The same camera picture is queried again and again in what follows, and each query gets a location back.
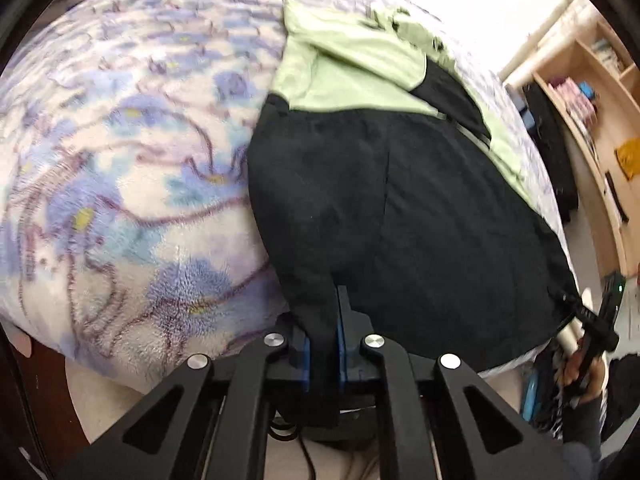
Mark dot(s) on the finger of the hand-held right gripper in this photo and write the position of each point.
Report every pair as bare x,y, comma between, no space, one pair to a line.
575,310

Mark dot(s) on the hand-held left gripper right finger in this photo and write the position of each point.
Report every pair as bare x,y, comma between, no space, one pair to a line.
341,340

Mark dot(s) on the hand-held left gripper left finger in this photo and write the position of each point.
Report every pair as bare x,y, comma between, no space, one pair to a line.
306,366

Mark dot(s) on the green and black hooded jacket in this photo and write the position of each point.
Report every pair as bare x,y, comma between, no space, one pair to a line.
400,210

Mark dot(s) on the person's right forearm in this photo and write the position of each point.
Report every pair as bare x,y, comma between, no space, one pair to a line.
582,435

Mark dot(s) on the person's right hand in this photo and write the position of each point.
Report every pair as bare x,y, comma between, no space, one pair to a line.
597,380

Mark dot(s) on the black bar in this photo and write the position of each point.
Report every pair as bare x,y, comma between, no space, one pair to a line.
616,202

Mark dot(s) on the yellow cloth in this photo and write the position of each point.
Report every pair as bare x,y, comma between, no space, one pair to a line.
627,159

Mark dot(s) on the black hanging garment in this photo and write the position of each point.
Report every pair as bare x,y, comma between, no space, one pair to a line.
552,150

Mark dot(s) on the wooden shelf unit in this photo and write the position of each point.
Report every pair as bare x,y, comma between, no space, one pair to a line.
600,125

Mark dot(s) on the white and blue box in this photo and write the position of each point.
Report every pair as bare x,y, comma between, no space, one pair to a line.
522,108

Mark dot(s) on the small blue box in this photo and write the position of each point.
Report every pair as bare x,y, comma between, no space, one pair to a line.
586,91

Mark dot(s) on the row of books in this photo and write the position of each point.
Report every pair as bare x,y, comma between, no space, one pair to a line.
607,54

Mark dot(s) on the purple cat print blanket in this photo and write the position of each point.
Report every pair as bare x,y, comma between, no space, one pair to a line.
125,160

